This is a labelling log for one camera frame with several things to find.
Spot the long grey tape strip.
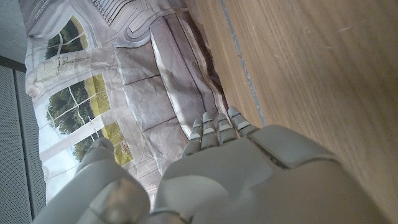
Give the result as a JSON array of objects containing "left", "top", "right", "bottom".
[{"left": 219, "top": 0, "right": 268, "bottom": 128}]

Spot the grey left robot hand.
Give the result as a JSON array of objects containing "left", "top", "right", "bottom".
[{"left": 30, "top": 106, "right": 390, "bottom": 224}]

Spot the printed sofa room backdrop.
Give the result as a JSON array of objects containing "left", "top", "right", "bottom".
[{"left": 18, "top": 0, "right": 231, "bottom": 212}]

